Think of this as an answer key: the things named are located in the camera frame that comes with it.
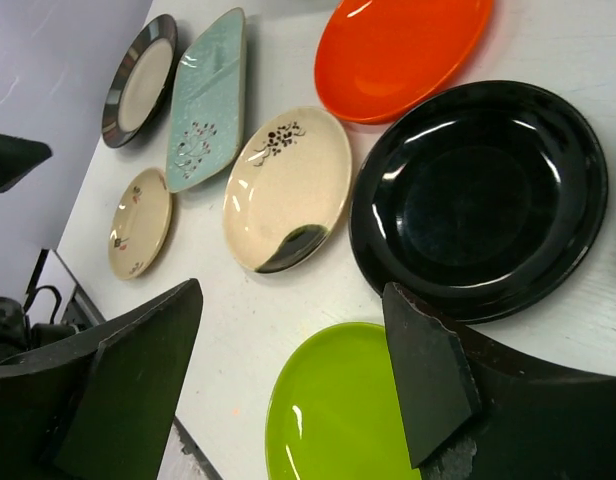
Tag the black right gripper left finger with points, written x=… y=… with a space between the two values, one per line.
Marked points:
x=100 y=404

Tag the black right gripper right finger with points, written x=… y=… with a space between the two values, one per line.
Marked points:
x=474 y=408

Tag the black round plate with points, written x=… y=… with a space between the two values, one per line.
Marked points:
x=480 y=201

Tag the cream plate with black brushstroke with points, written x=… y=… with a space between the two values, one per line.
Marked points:
x=287 y=190

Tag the light blue rectangular plate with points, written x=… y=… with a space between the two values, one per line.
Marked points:
x=208 y=103

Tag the cream plate with dark striped rim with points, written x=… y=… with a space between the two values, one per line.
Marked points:
x=140 y=82

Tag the lime green round plate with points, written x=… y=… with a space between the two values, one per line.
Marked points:
x=334 y=412

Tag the small cream floral plate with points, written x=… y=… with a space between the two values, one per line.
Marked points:
x=140 y=224

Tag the orange round plate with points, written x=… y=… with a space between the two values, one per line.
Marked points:
x=378 y=59

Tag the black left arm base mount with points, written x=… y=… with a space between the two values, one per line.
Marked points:
x=18 y=335

